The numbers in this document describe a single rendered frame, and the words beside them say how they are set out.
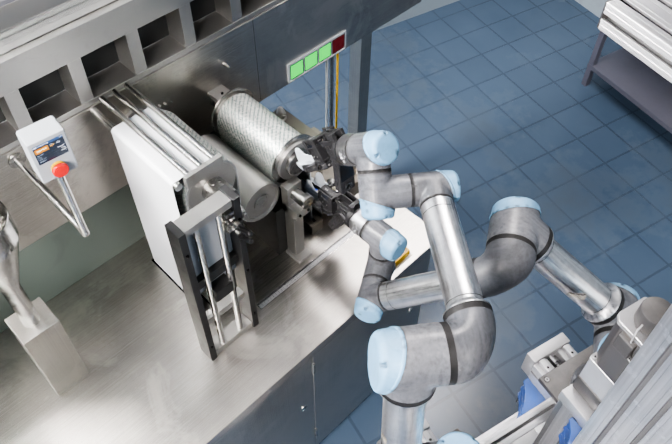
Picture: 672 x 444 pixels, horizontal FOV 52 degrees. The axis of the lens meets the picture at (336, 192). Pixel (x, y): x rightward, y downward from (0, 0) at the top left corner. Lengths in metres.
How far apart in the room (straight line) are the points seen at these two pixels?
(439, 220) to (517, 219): 0.26
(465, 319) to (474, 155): 2.35
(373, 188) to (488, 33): 2.98
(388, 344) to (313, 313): 0.69
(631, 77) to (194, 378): 2.95
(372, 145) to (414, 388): 0.50
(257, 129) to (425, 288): 0.59
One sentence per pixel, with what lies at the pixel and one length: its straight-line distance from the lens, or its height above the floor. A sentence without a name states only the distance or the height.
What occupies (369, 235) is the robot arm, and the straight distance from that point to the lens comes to 1.81.
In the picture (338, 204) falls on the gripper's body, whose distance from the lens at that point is 1.86.
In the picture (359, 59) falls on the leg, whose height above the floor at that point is 0.86.
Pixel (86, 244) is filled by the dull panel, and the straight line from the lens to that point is 2.04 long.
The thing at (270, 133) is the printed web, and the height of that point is 1.31.
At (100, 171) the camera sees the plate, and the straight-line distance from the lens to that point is 1.90.
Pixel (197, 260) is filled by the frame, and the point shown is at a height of 1.28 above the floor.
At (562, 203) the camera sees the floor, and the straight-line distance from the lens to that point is 3.51.
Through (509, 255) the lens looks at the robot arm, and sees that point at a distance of 1.61.
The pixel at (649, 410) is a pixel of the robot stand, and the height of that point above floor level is 1.54.
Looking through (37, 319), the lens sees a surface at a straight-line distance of 1.74.
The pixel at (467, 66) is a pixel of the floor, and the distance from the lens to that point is 4.13.
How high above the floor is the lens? 2.58
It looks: 50 degrees down
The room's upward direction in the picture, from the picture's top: 1 degrees clockwise
